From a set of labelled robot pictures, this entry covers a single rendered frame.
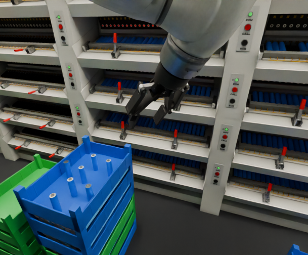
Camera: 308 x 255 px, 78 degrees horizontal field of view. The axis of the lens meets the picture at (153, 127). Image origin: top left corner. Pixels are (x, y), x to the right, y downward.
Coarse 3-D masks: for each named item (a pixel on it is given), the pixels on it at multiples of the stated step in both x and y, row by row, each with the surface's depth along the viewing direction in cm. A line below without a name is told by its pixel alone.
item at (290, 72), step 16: (272, 32) 70; (288, 32) 68; (304, 32) 67; (256, 64) 61; (272, 64) 62; (288, 64) 62; (304, 64) 61; (272, 80) 64; (288, 80) 62; (304, 80) 61
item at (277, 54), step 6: (264, 54) 64; (270, 54) 63; (276, 54) 62; (282, 54) 62; (288, 54) 61; (294, 54) 61; (300, 54) 60; (306, 54) 60; (270, 60) 63; (276, 60) 62; (282, 60) 62
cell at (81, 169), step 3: (81, 165) 60; (78, 168) 59; (81, 168) 59; (81, 171) 59; (84, 171) 60; (81, 174) 60; (84, 174) 60; (81, 177) 60; (84, 177) 61; (81, 180) 61; (84, 180) 61; (84, 183) 62
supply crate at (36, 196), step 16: (96, 144) 74; (128, 144) 69; (64, 160) 66; (80, 160) 72; (112, 160) 72; (128, 160) 69; (48, 176) 60; (64, 176) 65; (96, 176) 65; (112, 176) 59; (16, 192) 50; (32, 192) 55; (48, 192) 59; (64, 192) 59; (80, 192) 59; (96, 192) 52; (32, 208) 51; (48, 208) 48; (64, 208) 54; (80, 208) 46; (96, 208) 53; (64, 224) 48; (80, 224) 47
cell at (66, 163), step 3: (63, 162) 61; (66, 162) 61; (66, 165) 61; (69, 165) 62; (66, 168) 62; (69, 168) 62; (66, 171) 62; (69, 171) 63; (66, 174) 63; (69, 174) 63; (72, 174) 65; (69, 177) 64
